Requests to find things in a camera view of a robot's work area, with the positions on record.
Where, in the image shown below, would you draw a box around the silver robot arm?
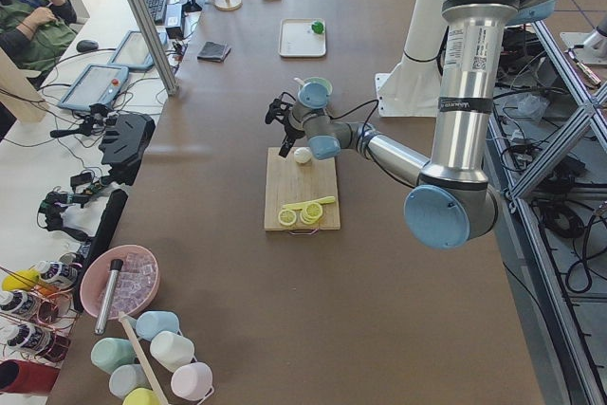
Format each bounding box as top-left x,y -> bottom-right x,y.
266,0 -> 556,249

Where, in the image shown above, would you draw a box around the red cup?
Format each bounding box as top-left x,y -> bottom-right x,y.
1,359 -> 60,396

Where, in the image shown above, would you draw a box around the black computer mouse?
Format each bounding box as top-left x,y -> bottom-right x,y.
76,39 -> 99,53

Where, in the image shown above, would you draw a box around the seated person green jacket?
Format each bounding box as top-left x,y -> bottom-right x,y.
1,0 -> 77,87

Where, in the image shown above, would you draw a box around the near teach pendant tablet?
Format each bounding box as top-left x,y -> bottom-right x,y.
57,64 -> 129,112

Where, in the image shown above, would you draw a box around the single lemon slice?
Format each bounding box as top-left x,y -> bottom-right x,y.
277,209 -> 298,227

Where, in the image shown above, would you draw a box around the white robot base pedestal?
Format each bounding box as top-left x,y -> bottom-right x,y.
376,0 -> 447,118

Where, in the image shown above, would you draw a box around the yellow plastic knife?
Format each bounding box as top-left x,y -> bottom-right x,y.
282,195 -> 337,211

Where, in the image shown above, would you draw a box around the green lime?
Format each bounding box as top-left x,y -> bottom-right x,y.
310,21 -> 325,35

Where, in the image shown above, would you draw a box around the metal tube black cap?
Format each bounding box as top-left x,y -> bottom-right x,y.
94,259 -> 123,336

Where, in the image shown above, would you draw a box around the light blue cup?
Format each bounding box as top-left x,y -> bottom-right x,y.
136,310 -> 180,341

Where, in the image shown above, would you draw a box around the pink cup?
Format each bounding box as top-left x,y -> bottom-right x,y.
171,362 -> 214,401

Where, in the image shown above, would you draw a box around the folded grey cloth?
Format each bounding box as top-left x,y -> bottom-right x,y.
196,41 -> 231,63

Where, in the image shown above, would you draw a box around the pink bowl of ice cubes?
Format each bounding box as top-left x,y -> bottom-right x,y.
80,245 -> 160,320

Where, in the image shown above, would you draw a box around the bottles in copper rack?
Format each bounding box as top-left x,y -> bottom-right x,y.
1,260 -> 79,366

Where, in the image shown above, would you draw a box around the stacked lemon slices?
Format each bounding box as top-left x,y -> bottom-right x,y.
300,204 -> 323,225

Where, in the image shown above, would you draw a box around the yellow cup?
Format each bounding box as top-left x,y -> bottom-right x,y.
122,388 -> 160,405

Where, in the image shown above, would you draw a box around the cream rabbit tray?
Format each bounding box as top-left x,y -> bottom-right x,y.
278,18 -> 326,58

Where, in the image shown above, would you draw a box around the bamboo cutting board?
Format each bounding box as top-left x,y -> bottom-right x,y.
264,147 -> 340,231

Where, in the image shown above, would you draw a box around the mint green bowl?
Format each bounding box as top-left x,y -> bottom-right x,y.
298,77 -> 333,109

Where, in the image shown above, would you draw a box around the aluminium frame post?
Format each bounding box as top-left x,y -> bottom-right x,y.
127,0 -> 178,96

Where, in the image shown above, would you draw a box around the pale blue cup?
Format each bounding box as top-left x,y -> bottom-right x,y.
108,364 -> 150,399

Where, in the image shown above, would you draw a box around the far teach pendant tablet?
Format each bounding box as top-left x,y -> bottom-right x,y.
108,30 -> 154,72

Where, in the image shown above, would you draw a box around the white cup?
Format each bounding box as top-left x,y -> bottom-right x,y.
150,331 -> 194,372

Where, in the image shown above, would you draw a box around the black long bar device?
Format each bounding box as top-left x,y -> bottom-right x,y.
72,189 -> 128,314

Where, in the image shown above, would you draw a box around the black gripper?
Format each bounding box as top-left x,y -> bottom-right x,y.
265,91 -> 300,157

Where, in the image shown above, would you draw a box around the mint green cup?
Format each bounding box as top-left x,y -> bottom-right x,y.
90,338 -> 136,375

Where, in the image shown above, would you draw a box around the teach pendant tablet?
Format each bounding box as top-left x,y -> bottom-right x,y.
108,30 -> 154,72
57,64 -> 129,112

